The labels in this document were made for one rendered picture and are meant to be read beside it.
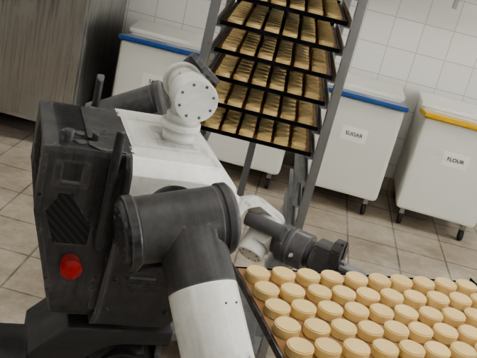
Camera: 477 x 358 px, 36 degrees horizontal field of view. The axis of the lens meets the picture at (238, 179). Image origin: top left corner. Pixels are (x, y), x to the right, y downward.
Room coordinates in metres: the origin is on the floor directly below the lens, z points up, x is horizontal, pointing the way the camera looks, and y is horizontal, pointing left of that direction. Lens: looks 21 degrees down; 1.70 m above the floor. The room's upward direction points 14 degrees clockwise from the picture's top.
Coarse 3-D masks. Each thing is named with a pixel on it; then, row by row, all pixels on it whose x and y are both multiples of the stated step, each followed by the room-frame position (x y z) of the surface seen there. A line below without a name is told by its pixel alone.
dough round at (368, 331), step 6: (360, 324) 1.22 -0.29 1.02; (366, 324) 1.23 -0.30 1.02; (372, 324) 1.23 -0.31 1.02; (360, 330) 1.21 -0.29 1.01; (366, 330) 1.20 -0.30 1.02; (372, 330) 1.21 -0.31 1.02; (378, 330) 1.21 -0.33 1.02; (360, 336) 1.20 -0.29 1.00; (366, 336) 1.20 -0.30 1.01; (372, 336) 1.19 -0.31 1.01; (378, 336) 1.20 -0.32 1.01; (372, 342) 1.20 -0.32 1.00
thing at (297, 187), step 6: (294, 168) 2.74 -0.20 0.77; (294, 174) 2.67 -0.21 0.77; (294, 180) 2.60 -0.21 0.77; (294, 186) 2.54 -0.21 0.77; (300, 186) 2.52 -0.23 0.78; (294, 192) 2.48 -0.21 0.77; (300, 192) 2.44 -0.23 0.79; (294, 198) 2.42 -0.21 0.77; (300, 198) 2.38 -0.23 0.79; (294, 204) 2.37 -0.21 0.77; (300, 204) 2.35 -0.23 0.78
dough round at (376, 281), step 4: (368, 276) 1.44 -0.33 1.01; (372, 276) 1.43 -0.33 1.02; (376, 276) 1.44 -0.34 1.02; (380, 276) 1.44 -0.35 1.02; (384, 276) 1.45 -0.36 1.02; (368, 280) 1.43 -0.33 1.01; (372, 280) 1.42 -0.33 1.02; (376, 280) 1.42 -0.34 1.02; (380, 280) 1.43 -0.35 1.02; (384, 280) 1.43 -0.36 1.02; (388, 280) 1.44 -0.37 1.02; (368, 284) 1.42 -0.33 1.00; (372, 284) 1.42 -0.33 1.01; (376, 284) 1.41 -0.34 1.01; (380, 284) 1.41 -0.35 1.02; (384, 284) 1.41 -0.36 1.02; (388, 284) 1.42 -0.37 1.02; (372, 288) 1.42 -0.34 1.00; (376, 288) 1.41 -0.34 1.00; (380, 288) 1.41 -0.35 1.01
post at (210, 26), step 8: (216, 0) 2.36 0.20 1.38; (216, 8) 2.36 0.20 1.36; (208, 16) 2.36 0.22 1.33; (216, 16) 2.36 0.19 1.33; (208, 24) 2.36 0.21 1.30; (208, 32) 2.36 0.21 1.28; (208, 40) 2.36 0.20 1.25; (208, 48) 2.36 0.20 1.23; (200, 56) 2.36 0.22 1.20; (208, 56) 2.36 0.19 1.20
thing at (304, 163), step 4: (300, 156) 2.63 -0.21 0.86; (304, 156) 2.64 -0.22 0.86; (300, 160) 2.59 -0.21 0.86; (304, 160) 2.60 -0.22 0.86; (308, 160) 2.53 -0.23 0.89; (300, 164) 2.54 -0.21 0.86; (304, 164) 2.55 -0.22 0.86; (308, 164) 2.48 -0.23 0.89; (300, 168) 2.49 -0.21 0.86; (304, 168) 2.50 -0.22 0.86; (308, 168) 2.43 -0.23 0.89; (300, 172) 2.46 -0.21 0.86; (304, 172) 2.46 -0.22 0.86; (308, 172) 2.40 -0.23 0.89; (300, 176) 2.41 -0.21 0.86; (304, 176) 2.42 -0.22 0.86; (308, 176) 2.35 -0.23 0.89; (300, 180) 2.37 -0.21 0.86; (304, 180) 2.38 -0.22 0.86
